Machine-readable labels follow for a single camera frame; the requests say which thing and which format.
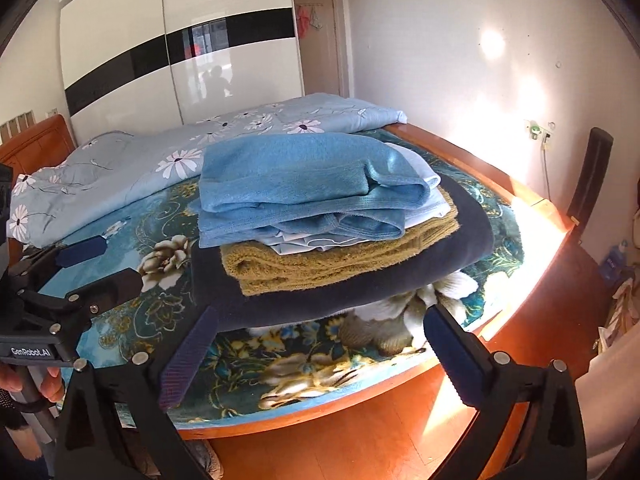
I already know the blue fleece garment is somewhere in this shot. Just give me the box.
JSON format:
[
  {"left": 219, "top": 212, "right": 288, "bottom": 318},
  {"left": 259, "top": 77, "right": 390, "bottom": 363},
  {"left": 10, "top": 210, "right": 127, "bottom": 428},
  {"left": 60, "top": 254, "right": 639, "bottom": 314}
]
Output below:
[{"left": 193, "top": 132, "right": 416, "bottom": 248}]

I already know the person's left hand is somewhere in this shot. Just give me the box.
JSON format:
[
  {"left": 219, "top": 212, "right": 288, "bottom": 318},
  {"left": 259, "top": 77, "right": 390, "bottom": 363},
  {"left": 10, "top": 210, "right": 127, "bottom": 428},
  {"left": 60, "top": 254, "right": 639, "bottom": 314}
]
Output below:
[{"left": 0, "top": 363, "right": 64, "bottom": 403}]

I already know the grey daisy print duvet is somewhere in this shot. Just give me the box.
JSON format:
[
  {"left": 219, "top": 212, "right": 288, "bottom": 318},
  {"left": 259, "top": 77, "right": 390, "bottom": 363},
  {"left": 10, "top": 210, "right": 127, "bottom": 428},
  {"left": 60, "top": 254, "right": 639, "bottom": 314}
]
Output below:
[{"left": 6, "top": 93, "right": 408, "bottom": 248}]

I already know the orange wooden headboard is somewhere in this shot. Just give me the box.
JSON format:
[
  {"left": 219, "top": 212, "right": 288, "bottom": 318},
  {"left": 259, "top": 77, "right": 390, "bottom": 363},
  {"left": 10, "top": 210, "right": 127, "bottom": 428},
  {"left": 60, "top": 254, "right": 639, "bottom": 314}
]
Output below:
[{"left": 1, "top": 114, "right": 75, "bottom": 190}]

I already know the mustard yellow folded towel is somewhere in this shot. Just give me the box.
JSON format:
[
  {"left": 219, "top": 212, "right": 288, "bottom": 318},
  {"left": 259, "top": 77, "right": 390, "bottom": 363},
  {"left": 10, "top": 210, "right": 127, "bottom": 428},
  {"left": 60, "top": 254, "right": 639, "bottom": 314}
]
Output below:
[{"left": 220, "top": 188, "right": 460, "bottom": 296}]

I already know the dark navy folded garment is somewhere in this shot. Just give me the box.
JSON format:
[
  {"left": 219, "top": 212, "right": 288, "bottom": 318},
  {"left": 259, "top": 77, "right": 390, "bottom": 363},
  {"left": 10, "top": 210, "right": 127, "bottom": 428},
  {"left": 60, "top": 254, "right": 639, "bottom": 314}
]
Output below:
[{"left": 191, "top": 176, "right": 494, "bottom": 332}]

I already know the teal floral bed blanket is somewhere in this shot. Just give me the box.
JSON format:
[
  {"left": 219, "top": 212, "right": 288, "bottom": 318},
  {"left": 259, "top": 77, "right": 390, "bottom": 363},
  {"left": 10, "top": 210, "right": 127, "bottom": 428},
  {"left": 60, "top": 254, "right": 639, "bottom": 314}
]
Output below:
[{"left": 44, "top": 156, "right": 526, "bottom": 429}]

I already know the water bottle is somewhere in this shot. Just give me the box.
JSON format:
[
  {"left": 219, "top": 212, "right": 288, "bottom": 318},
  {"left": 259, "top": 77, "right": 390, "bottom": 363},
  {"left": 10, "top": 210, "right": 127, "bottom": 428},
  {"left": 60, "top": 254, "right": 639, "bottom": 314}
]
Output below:
[{"left": 599, "top": 240, "right": 628, "bottom": 285}]

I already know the white folded garment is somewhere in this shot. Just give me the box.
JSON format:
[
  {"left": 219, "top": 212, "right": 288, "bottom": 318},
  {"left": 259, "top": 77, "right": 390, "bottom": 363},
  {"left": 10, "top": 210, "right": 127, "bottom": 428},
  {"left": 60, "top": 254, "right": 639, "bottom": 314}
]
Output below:
[{"left": 257, "top": 142, "right": 452, "bottom": 256}]

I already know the white black stripe wardrobe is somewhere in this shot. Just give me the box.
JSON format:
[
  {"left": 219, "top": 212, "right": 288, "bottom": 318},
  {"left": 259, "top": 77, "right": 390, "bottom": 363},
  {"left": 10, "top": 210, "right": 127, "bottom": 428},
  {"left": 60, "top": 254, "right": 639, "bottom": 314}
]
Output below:
[{"left": 60, "top": 0, "right": 304, "bottom": 142}]

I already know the wooden room door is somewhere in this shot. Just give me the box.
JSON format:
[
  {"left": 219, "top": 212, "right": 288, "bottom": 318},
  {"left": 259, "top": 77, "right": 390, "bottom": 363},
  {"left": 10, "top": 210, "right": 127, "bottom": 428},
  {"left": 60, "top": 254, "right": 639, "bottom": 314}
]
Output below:
[{"left": 294, "top": 0, "right": 343, "bottom": 94}]

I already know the wall switch panel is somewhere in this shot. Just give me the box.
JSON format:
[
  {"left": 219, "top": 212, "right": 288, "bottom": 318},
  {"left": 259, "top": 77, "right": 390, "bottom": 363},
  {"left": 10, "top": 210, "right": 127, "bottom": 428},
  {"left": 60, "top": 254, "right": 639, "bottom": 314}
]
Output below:
[{"left": 0, "top": 110, "right": 35, "bottom": 144}]

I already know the wall socket with plug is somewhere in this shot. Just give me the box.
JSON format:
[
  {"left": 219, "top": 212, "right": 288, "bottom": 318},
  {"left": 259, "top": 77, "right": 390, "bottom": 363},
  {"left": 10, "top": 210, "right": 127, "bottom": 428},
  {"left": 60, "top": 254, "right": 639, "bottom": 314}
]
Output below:
[{"left": 528, "top": 120, "right": 555, "bottom": 151}]

